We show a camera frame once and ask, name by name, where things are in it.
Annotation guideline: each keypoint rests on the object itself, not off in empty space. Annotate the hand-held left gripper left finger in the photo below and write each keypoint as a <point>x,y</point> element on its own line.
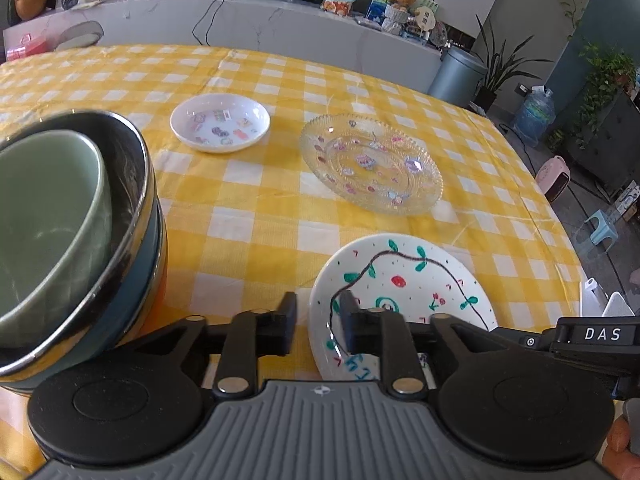
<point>289,321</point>

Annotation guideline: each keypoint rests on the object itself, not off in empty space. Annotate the climbing ivy plant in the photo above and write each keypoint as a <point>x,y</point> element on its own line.
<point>605,80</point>

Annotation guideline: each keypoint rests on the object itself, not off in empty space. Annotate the white fruit painted plate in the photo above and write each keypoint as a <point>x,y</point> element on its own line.
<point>415,270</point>

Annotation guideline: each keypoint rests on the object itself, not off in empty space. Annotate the blue steel bowl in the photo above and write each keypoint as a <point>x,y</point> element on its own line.
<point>135,290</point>

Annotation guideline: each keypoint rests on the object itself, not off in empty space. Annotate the tall potted plant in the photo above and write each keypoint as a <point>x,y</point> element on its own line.
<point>487,95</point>

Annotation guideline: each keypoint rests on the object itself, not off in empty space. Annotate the blue water jug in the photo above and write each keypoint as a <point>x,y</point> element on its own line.
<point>534,117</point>

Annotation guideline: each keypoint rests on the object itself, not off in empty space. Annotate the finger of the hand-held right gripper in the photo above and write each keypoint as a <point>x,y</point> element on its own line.
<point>525,341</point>

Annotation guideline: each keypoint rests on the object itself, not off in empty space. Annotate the person's right hand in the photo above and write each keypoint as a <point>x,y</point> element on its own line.
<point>620,447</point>

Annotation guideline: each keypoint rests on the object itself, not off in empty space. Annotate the pink space heater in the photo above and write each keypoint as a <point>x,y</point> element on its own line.
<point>552,180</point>

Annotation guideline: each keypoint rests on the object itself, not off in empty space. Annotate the yellow checkered tablecloth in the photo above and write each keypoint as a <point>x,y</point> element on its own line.
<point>250,200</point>

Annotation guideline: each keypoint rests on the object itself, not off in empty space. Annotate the light blue plastic stool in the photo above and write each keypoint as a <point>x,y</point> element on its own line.
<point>602,225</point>

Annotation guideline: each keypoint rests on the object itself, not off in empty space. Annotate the blue green box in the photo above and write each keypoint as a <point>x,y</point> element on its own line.
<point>377,5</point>

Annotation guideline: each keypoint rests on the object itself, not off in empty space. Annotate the white marble sideboard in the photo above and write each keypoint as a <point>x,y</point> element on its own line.
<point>300,30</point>

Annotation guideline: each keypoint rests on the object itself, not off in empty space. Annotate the grey blue trash can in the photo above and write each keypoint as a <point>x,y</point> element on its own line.
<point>457,77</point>

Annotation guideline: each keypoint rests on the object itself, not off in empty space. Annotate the green ceramic bowl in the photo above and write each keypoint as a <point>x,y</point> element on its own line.
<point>50,220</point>

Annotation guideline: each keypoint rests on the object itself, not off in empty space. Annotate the white plastic chair back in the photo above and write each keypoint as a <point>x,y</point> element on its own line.
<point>607,302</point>

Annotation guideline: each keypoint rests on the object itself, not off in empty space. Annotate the decorative glass dish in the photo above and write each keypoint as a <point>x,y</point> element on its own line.
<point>439,35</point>

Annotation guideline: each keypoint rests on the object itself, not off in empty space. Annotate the round hand fan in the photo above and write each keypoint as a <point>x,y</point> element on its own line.
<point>425,19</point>

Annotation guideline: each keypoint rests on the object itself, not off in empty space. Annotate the dark cabinet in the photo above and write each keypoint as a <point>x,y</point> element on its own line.
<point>610,140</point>

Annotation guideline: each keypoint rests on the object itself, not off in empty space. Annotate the small white patterned plate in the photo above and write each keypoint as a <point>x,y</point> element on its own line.
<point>220,125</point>

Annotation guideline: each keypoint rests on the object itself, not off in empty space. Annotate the brown teddy bear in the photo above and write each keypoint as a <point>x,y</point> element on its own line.
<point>401,0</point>

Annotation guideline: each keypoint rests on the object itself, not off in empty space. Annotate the clear glass plate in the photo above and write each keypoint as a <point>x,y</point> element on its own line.
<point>370,165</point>

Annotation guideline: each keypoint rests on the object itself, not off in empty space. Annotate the pink box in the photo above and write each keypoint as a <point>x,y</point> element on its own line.
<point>27,47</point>

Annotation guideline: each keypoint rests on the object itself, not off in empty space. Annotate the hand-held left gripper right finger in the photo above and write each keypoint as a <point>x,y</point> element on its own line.
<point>350,321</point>

